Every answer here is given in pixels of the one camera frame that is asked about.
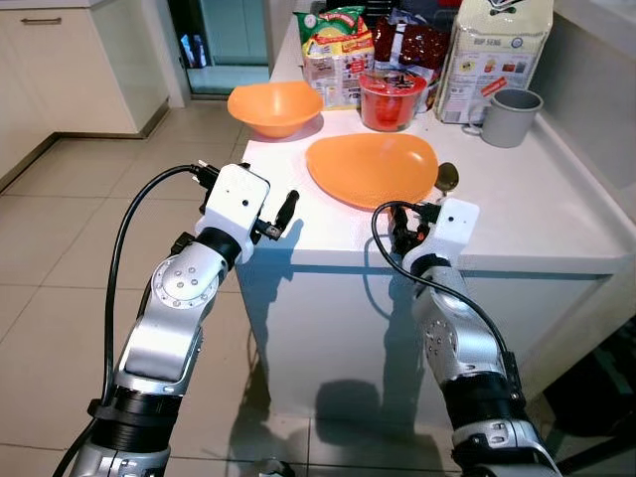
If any orange plate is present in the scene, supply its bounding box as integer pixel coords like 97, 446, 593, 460
305, 132, 439, 211

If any brown spoon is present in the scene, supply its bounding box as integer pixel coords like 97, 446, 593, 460
435, 162, 460, 196

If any orange bowl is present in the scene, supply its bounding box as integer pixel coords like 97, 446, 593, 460
228, 81, 324, 139

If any grey mug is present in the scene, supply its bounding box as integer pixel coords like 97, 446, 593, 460
465, 87, 545, 149

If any green yellow snack bag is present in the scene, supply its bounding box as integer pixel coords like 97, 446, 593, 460
296, 5, 377, 110

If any teal glass door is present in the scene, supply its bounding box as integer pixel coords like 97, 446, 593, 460
199, 0, 271, 69

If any dark red packet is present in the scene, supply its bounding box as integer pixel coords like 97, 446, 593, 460
373, 15, 453, 110

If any beige kitchen cabinet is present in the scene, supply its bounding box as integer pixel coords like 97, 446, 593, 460
0, 0, 170, 137

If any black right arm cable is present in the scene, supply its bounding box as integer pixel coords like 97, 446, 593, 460
371, 202, 523, 398

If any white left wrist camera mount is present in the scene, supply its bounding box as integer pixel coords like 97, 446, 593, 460
202, 162, 271, 242

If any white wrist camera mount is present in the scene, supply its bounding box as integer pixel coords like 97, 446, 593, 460
402, 198, 481, 271
202, 162, 271, 242

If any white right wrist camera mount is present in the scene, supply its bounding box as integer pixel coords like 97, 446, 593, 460
402, 198, 481, 271

